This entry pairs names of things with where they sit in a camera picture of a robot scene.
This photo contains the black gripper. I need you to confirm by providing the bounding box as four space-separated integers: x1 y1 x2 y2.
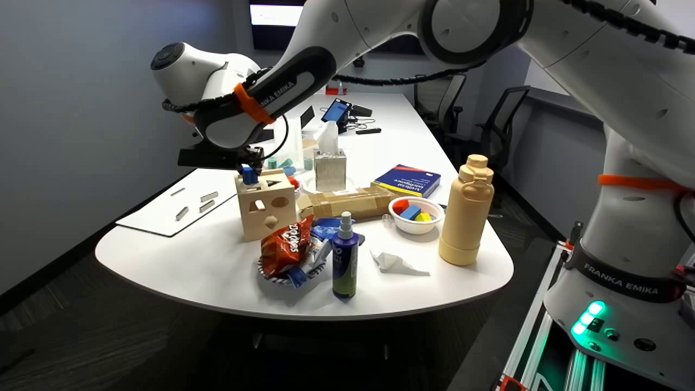
177 139 268 180

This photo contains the wooden shape sorter cube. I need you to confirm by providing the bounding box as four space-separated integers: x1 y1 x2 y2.
236 172 300 243

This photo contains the red chips bag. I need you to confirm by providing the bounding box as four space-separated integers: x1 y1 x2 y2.
259 215 319 282

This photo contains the large white paper sheet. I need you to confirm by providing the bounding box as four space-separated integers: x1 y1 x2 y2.
115 162 241 240

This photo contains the blue flat plate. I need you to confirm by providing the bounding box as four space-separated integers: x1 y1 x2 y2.
311 215 368 249

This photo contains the brown cardboard box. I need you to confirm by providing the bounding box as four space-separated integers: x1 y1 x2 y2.
299 184 400 224

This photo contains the blue phone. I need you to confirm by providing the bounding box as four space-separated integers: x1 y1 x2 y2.
319 98 354 123

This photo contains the green spray bottle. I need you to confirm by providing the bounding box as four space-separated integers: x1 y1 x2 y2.
330 210 362 304

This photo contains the blue Artificial Intelligence book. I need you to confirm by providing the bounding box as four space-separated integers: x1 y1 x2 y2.
374 162 444 200

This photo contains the crumpled white paper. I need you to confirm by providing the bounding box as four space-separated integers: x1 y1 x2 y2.
370 249 433 280

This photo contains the white bowl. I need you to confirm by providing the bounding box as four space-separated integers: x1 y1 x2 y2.
388 193 447 239

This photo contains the black mesh office chair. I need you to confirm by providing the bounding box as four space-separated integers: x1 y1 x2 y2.
433 72 470 141
480 81 532 174

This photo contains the beige water bottle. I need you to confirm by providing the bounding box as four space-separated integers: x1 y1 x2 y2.
438 151 497 269

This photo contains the wall television screen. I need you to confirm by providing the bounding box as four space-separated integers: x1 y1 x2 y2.
246 0 309 33

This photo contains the white robot stand frame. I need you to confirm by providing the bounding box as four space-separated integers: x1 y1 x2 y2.
497 236 611 391

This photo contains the black corrugated cable conduit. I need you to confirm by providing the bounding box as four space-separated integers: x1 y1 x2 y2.
560 0 695 58

